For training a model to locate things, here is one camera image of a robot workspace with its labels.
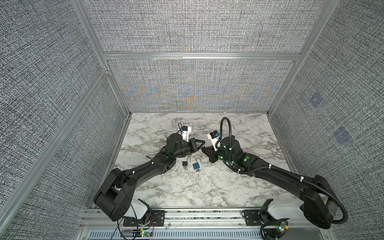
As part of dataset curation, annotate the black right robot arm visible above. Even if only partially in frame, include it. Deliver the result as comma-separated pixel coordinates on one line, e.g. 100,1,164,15
202,139,338,229

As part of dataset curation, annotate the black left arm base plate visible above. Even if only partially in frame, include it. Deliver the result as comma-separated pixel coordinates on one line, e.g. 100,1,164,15
123,210,166,228

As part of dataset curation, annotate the black corrugated cable conduit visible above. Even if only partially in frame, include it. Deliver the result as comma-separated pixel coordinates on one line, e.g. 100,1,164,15
219,116,349,225

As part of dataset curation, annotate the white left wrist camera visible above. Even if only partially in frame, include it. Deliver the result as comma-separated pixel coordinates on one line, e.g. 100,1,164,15
180,126,192,142

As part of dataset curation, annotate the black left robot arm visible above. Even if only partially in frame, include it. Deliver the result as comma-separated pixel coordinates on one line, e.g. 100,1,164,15
94,134,205,222

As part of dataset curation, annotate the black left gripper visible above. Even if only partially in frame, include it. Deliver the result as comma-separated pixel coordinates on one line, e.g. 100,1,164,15
173,138,205,160

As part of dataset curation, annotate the aluminium front frame rail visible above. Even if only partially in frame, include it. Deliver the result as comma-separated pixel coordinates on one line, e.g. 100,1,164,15
74,206,337,240

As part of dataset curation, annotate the blue padlock centre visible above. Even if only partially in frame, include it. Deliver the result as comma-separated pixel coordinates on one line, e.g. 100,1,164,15
193,162,201,172

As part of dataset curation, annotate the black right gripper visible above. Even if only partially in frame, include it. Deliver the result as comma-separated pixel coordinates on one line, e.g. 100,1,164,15
202,143,236,166

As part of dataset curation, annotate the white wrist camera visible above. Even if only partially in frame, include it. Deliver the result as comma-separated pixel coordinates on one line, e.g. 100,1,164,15
207,131,220,151
180,126,192,142

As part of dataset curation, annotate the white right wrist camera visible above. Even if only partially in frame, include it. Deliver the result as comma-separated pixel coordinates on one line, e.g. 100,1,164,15
207,131,220,151

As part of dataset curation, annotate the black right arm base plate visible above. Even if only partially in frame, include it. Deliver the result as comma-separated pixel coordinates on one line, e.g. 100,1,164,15
241,209,283,227

